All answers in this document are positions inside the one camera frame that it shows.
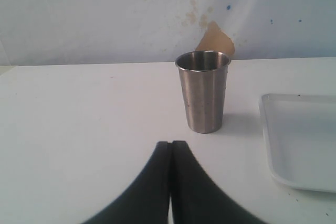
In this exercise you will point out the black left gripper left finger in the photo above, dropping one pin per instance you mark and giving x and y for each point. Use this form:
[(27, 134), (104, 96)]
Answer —
[(147, 199)]

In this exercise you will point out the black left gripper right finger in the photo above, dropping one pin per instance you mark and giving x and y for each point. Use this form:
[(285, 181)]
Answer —
[(195, 197)]

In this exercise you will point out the stainless steel cup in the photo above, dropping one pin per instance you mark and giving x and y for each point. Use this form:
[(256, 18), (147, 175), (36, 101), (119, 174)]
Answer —
[(203, 76)]

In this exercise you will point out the white rectangular tray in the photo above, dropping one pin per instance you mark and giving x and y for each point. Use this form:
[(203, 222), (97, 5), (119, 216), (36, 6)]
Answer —
[(299, 133)]

